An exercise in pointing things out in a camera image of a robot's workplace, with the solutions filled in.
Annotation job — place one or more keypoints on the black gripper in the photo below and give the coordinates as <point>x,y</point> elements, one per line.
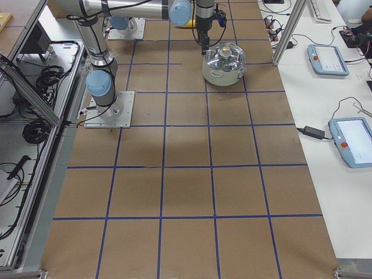
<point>202,26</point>

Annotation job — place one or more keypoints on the glass pot lid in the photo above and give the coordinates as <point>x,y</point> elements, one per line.
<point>225,57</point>

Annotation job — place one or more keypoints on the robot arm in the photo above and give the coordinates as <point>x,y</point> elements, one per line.
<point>85,16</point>
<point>123,24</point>

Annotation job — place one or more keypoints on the far teach pendant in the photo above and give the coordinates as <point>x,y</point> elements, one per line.
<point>327,60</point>

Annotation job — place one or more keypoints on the teach pendant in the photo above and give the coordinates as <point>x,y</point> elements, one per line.
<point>352,137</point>
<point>327,60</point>

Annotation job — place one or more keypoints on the white keyboard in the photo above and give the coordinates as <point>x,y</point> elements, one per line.
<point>319,11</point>

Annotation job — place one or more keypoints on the black power adapter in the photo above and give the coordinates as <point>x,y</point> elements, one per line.
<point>314,132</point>

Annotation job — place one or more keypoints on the brown paper table cover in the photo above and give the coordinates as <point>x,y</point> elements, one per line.
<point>208,182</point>

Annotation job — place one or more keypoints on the near teach pendant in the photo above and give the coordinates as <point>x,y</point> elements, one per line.
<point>352,137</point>

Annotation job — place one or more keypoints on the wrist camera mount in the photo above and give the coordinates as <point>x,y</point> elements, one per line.
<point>220,16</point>

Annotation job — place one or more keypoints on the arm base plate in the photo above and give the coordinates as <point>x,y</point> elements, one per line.
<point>114,35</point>
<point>117,116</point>

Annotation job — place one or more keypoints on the aluminium frame post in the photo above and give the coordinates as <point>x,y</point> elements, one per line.
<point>288,31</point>

